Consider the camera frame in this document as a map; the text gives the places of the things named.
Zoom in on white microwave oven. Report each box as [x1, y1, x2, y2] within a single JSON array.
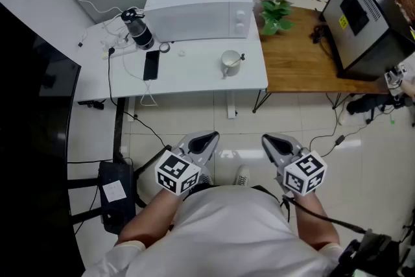
[[143, 0, 255, 43]]

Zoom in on person's left shoe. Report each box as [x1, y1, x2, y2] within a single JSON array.
[[196, 171, 214, 187]]

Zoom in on person's shoe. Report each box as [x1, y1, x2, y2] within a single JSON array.
[[233, 165, 251, 187], [196, 171, 214, 187]]

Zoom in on person's left forearm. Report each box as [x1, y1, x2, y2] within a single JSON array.
[[117, 186, 183, 248]]

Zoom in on person's right forearm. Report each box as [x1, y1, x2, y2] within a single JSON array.
[[289, 193, 341, 251]]

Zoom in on person's white shirt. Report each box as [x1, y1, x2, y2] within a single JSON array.
[[82, 184, 345, 277]]

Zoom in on large white-backed display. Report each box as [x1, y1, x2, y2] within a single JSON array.
[[320, 0, 415, 82]]

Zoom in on black floor cable with adapter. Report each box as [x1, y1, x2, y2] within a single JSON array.
[[309, 102, 392, 159]]

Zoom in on white desk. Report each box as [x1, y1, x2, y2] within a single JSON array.
[[73, 14, 270, 123]]

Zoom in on white charging cable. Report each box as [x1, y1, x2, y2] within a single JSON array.
[[122, 54, 160, 108]]

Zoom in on person's right shoe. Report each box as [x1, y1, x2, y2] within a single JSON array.
[[233, 165, 251, 187]]

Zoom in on white mug with spoon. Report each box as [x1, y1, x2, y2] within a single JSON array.
[[220, 49, 243, 80]]

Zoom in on black cable bundle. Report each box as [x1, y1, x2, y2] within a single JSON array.
[[310, 23, 338, 63]]

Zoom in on black water bottle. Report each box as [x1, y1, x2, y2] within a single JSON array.
[[120, 8, 155, 51]]

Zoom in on green potted plant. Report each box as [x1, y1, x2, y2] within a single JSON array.
[[259, 0, 296, 37]]

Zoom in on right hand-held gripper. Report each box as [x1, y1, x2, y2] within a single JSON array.
[[261, 133, 328, 197]]

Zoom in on curved black monitor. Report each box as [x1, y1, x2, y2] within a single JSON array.
[[0, 2, 86, 277]]

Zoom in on black power cable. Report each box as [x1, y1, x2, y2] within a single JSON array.
[[106, 47, 169, 149]]

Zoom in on brown wooden table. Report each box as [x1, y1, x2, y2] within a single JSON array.
[[252, 6, 390, 115]]

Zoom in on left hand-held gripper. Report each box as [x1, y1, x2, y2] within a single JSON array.
[[154, 130, 220, 197]]

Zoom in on white power strip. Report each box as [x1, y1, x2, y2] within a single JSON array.
[[102, 43, 139, 61]]

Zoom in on black monitor stand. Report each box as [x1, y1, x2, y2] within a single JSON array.
[[66, 96, 170, 226]]

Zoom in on black smartphone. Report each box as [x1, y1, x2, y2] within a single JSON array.
[[142, 49, 161, 82]]

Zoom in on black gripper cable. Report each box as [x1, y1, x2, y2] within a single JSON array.
[[281, 193, 368, 235]]

